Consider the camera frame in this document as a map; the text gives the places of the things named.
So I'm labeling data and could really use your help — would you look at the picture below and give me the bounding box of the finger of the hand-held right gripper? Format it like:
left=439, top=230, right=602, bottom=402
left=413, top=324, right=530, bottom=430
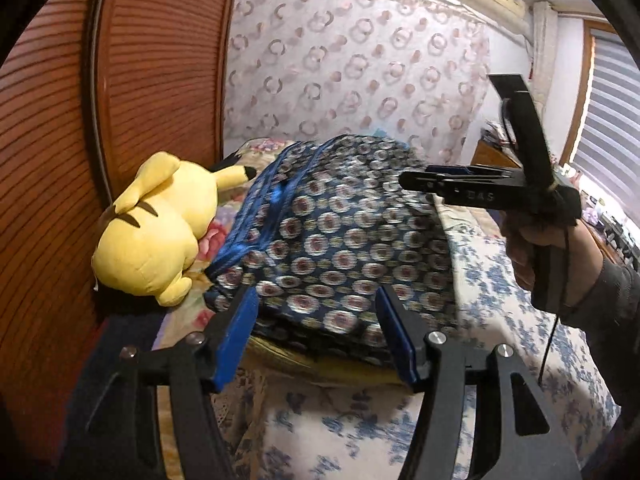
left=399, top=170, right=525, bottom=207
left=427, top=165, right=524, bottom=180

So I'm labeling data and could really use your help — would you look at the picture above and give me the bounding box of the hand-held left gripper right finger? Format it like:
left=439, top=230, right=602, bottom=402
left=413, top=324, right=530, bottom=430
left=376, top=285, right=583, bottom=480

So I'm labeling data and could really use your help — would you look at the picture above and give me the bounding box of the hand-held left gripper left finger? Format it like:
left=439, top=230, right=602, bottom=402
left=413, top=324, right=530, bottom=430
left=87, top=287, right=259, bottom=480

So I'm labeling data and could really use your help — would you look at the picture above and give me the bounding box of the navy circle-print satin garment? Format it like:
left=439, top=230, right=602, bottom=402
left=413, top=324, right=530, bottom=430
left=204, top=135, right=458, bottom=367

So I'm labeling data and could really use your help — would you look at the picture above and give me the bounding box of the person's right forearm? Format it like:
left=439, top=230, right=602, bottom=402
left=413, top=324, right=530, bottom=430
left=560, top=255, right=640, bottom=411

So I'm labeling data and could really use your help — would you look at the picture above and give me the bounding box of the person's right hand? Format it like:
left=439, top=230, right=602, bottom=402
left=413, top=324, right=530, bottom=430
left=500, top=210, right=609, bottom=318

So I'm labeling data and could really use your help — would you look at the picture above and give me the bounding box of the wooden cabinet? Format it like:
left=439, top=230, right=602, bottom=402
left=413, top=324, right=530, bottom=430
left=470, top=139, right=640, bottom=261

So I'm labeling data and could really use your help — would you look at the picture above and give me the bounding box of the golden patterned cushion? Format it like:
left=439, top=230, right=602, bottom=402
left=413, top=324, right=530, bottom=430
left=249, top=334, right=417, bottom=387

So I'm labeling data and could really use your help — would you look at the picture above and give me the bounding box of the striped window blind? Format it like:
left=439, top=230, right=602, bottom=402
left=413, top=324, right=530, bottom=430
left=570, top=30, right=640, bottom=197

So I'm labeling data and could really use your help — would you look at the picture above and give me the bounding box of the white lace curtain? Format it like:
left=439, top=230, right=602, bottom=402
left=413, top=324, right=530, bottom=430
left=529, top=2, right=557, bottom=111

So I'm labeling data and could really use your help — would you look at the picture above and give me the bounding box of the yellow plush toy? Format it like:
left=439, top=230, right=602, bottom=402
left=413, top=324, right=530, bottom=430
left=91, top=152, right=257, bottom=307

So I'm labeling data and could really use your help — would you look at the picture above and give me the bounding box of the brown louvered wardrobe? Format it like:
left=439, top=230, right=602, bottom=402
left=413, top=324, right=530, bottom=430
left=0, top=0, right=246, bottom=461

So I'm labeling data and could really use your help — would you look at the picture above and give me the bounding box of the black cable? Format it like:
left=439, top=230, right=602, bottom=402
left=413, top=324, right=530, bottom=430
left=539, top=227, right=572, bottom=387

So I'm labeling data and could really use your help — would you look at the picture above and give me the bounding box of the ring-print sheer curtain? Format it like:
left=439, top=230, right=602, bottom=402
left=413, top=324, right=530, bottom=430
left=222, top=0, right=493, bottom=167

